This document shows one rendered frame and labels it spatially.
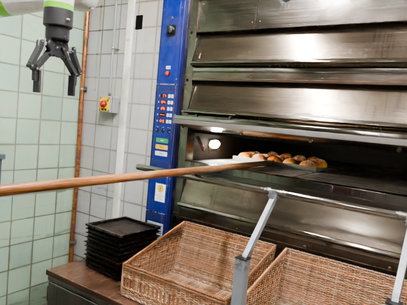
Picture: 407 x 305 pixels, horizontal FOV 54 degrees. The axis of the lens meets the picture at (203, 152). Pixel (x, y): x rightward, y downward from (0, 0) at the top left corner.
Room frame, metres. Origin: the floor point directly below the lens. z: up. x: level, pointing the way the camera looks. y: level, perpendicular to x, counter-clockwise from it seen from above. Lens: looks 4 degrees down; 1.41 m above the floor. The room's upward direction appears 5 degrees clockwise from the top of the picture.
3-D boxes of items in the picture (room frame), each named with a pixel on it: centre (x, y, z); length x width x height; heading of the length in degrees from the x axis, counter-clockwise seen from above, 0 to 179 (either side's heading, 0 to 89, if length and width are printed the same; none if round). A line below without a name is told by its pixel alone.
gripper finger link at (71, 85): (1.38, 0.48, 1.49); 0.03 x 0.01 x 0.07; 59
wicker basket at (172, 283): (1.81, -0.03, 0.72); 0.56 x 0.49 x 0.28; 58
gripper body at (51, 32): (1.32, 0.51, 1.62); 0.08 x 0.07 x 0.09; 149
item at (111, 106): (2.51, 0.62, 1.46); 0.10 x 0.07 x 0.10; 57
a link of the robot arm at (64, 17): (1.32, 0.52, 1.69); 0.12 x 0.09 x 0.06; 59
